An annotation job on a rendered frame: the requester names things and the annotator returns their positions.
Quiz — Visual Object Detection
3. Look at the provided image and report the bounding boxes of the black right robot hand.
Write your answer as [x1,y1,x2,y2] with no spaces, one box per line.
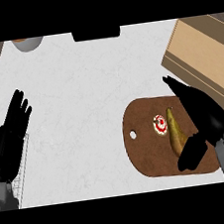
[162,67,224,172]

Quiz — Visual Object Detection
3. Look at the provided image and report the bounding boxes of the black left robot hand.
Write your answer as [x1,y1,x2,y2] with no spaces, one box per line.
[0,87,43,184]

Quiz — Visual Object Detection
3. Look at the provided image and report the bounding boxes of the tan cardboard box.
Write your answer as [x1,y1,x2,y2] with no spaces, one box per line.
[155,12,224,124]

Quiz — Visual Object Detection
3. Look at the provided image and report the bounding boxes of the brown wooden cutting board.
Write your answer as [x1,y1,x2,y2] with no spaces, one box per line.
[119,88,223,184]

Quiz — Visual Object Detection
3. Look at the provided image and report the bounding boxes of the yellow-green pear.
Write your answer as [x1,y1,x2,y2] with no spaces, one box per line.
[164,104,191,160]

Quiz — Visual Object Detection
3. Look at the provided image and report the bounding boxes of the grey bowl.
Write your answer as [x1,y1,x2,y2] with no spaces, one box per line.
[11,36,46,55]

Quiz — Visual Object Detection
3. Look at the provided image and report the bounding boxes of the black appliance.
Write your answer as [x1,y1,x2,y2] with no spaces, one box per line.
[70,26,122,44]

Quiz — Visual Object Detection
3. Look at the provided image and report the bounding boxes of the white wire rack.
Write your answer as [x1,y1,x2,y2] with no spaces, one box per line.
[0,126,40,213]

